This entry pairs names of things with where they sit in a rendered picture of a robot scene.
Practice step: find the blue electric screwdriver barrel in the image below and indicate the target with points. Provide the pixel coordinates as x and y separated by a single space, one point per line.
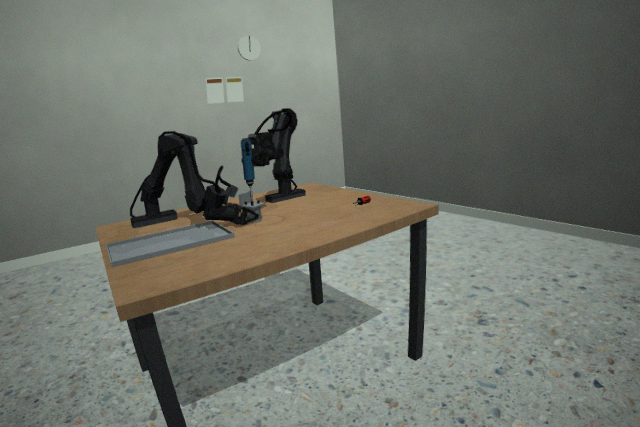
247 162

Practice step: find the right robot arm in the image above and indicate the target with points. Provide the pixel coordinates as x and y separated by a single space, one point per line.
194 189

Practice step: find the dark grey cylinder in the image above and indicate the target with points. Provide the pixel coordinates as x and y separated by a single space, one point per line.
256 210

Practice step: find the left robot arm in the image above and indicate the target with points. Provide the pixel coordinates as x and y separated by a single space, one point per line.
281 139

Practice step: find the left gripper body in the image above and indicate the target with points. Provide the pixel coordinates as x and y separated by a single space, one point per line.
255 149

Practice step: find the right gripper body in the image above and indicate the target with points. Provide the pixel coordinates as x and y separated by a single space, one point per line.
228 213

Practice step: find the grey l-shaped metal bracket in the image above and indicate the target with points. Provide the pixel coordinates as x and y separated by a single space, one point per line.
246 197

